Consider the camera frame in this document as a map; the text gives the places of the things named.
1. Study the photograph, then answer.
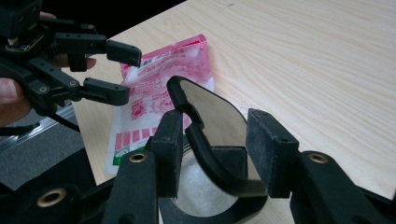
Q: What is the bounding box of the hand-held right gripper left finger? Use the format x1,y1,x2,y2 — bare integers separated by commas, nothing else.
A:
102,108,185,224

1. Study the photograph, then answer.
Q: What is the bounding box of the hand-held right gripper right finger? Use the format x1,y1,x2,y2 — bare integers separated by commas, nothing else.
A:
246,107,396,224

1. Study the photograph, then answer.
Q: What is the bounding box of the pink and white plastic bag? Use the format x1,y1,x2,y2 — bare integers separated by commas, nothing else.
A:
104,34,216,175

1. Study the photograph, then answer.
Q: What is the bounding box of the clear jar with black lid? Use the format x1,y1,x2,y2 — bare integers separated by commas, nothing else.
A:
157,75,270,224

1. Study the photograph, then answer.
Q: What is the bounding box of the metal floor rail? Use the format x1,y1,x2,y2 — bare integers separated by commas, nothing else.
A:
0,104,76,153

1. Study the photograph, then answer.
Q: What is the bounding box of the left hand-held gripper black cable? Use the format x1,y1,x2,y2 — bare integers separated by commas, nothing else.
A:
0,113,82,137

